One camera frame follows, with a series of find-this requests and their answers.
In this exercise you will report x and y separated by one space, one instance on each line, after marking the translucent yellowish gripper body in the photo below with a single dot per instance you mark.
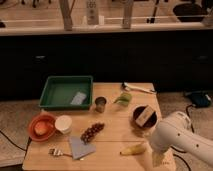
157 158

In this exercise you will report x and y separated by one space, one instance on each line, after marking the yellow banana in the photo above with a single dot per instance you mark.
133 150

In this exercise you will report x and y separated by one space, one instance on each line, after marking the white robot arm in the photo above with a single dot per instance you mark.
173 130

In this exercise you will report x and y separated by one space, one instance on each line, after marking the small metal cup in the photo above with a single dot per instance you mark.
100 104

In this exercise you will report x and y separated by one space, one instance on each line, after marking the white plastic cup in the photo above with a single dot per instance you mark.
63 124

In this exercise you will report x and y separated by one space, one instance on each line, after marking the black bowl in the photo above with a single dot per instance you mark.
151 121

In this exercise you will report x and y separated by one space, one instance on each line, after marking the tan block in bowl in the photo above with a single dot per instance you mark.
143 115

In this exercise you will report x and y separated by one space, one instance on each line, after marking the wooden table board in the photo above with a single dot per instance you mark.
96 140

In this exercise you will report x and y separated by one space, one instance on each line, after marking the dark blue bag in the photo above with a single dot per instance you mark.
200 99

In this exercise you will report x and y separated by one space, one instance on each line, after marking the bunch of dark grapes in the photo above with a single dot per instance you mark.
91 132

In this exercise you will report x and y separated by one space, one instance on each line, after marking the blue folded cloth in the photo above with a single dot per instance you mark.
79 148

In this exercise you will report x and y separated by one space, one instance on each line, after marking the blue sponge in tray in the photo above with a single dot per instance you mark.
78 98

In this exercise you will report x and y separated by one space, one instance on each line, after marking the green plastic tray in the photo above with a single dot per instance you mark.
59 91

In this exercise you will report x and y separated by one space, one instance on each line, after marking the orange plastic bowl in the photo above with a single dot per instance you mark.
49 120

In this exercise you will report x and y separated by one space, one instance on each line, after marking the orange fruit in bowl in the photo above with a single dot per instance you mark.
40 128

